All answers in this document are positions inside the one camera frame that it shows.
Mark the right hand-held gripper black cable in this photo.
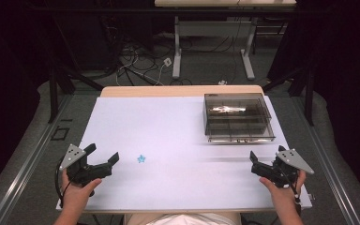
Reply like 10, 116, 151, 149
280, 168, 302, 204

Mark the person's right hand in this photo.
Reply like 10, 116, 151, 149
258, 170, 308, 210

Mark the white-legged desk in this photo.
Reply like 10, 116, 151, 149
154, 0, 298, 81

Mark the black metal stand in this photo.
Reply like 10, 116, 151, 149
47, 67, 105, 124
262, 66, 315, 127

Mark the clear smoky drawer box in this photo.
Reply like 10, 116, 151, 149
202, 92, 277, 144

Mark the white table mat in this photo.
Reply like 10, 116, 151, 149
55, 95, 313, 211

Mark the tangle of black floor cables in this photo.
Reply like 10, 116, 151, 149
104, 18, 195, 86

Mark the white floor cable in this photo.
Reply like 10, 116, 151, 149
115, 59, 170, 86

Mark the person's light clothing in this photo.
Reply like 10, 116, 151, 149
123, 212, 244, 225

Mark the metal floor rail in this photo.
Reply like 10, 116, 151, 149
0, 93, 76, 225
293, 93, 360, 225

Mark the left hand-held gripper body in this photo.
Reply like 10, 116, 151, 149
58, 143, 113, 188

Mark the person's left hand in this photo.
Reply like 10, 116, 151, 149
61, 169, 103, 217

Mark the hand-held gripper black cable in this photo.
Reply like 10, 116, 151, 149
53, 157, 73, 209
280, 168, 302, 204

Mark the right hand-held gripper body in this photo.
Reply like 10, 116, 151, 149
250, 148, 315, 189

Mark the left hand-held gripper black cable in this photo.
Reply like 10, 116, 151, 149
53, 157, 73, 209

